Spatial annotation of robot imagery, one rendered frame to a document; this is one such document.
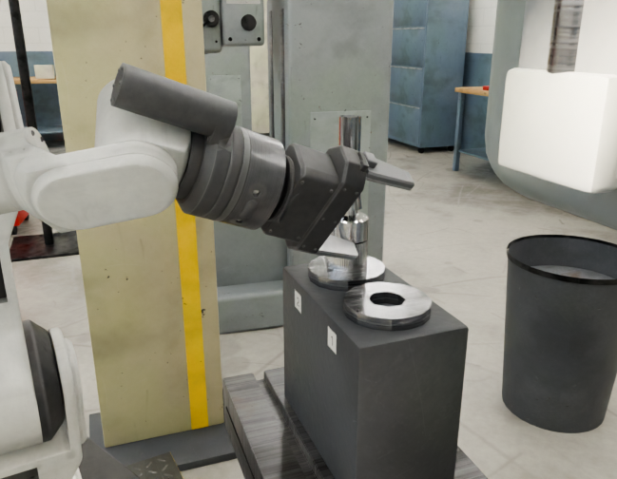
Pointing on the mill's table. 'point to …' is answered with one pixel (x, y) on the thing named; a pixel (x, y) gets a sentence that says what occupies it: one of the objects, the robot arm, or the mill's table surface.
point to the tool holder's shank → (347, 136)
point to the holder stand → (373, 372)
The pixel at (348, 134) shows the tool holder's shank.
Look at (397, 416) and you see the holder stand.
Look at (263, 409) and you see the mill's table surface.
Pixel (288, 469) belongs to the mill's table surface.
